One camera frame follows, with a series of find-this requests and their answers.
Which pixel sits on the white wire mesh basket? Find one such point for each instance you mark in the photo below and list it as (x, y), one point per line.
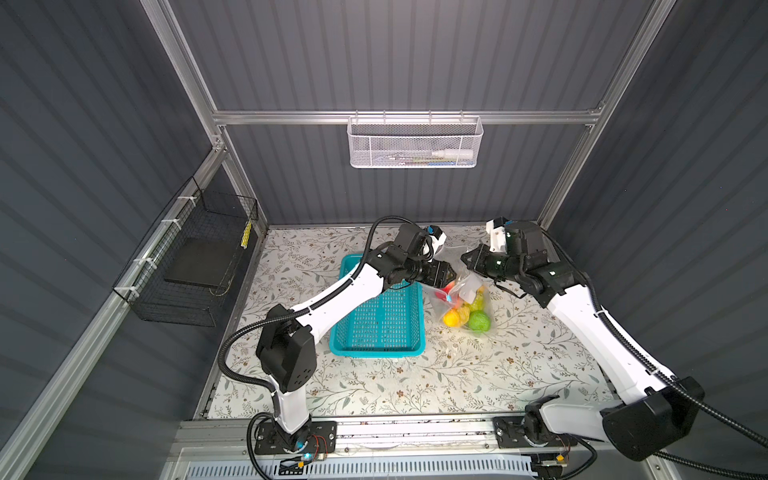
(421, 142)

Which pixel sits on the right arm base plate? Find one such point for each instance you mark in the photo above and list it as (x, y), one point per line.
(512, 432)

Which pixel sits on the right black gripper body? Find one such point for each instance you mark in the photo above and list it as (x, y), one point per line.
(493, 265)

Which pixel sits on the clear zip top bag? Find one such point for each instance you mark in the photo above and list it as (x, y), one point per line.
(465, 289)

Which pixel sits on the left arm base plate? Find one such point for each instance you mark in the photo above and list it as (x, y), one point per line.
(315, 437)

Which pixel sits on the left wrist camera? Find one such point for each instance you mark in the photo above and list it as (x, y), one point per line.
(436, 239)

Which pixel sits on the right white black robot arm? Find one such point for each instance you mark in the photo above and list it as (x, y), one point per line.
(653, 409)

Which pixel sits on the yellow lemon toy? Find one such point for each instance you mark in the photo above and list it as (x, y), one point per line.
(453, 319)

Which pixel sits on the white perforated vent strip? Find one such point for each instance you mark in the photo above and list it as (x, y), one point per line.
(475, 466)

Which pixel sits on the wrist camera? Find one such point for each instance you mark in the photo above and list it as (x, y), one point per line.
(436, 239)
(514, 236)

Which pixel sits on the aluminium mounting rail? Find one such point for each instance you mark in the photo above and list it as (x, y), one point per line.
(356, 435)

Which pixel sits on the green pear toy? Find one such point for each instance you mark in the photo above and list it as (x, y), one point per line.
(479, 301)

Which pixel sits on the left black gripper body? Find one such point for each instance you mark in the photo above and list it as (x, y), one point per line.
(430, 273)

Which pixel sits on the teal plastic basket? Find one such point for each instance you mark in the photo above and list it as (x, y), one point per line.
(391, 325)

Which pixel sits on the black wire basket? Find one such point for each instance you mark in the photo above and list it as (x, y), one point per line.
(197, 213)

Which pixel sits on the black foam pad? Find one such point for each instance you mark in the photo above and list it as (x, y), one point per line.
(201, 262)

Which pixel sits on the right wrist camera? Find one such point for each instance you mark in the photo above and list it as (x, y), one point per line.
(514, 236)

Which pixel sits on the yellow black marker pen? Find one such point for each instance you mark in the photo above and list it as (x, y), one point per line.
(246, 235)

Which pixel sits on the green apple toy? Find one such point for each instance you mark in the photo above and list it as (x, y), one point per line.
(479, 321)

